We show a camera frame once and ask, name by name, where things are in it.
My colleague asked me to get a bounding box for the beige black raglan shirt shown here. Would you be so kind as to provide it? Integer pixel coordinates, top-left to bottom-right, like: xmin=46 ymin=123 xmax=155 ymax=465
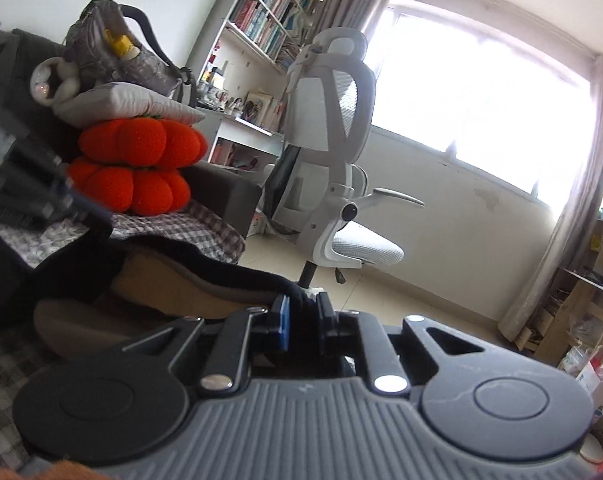
xmin=0 ymin=204 xmax=328 ymax=361

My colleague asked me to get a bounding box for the white plush toy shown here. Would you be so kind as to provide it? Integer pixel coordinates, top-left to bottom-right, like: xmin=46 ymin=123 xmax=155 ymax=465
xmin=29 ymin=56 xmax=81 ymax=107

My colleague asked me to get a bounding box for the lower red pumpkin cushion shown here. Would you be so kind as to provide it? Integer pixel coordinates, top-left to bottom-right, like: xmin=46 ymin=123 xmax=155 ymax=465
xmin=67 ymin=157 xmax=191 ymax=217

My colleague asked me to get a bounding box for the red pumpkin cushion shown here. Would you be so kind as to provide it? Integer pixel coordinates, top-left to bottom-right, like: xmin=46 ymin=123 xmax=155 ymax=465
xmin=67 ymin=157 xmax=191 ymax=217
xmin=78 ymin=117 xmax=208 ymax=169

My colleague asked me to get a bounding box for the grey flat pillow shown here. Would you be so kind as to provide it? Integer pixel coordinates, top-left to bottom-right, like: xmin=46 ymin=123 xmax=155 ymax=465
xmin=52 ymin=82 xmax=205 ymax=129

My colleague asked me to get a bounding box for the white office chair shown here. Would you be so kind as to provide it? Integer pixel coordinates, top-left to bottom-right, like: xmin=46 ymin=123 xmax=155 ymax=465
xmin=262 ymin=27 xmax=423 ymax=294

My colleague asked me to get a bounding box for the dark bed headboard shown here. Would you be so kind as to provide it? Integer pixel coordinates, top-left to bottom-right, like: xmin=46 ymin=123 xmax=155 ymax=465
xmin=0 ymin=29 xmax=80 ymax=162

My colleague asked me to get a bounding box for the upper red pumpkin cushion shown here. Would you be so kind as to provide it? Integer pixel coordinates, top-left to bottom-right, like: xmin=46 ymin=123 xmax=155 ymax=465
xmin=78 ymin=117 xmax=208 ymax=169

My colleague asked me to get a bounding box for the grey camouflage backpack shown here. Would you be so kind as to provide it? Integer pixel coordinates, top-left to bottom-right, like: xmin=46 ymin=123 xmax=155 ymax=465
xmin=63 ymin=0 xmax=193 ymax=99

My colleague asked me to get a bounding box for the white desk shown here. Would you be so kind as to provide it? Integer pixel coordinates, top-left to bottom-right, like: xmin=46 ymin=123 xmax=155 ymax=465
xmin=195 ymin=108 xmax=283 ymax=171

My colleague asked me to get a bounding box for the grey checkered bed quilt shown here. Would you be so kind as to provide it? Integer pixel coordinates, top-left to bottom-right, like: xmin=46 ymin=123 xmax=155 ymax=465
xmin=0 ymin=203 xmax=245 ymax=468

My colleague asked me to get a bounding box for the grey curtain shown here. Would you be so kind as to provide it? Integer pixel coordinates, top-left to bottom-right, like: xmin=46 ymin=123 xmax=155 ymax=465
xmin=497 ymin=54 xmax=603 ymax=344

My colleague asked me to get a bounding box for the wooden shelf unit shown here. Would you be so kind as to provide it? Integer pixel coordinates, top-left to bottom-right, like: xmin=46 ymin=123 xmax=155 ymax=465
xmin=514 ymin=220 xmax=603 ymax=365

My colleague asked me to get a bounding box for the white cardboard box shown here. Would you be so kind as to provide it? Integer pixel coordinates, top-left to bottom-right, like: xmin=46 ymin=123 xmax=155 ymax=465
xmin=577 ymin=346 xmax=603 ymax=424

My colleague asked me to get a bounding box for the white bookshelf with books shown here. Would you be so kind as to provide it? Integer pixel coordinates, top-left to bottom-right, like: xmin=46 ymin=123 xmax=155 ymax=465
xmin=185 ymin=0 xmax=328 ymax=111

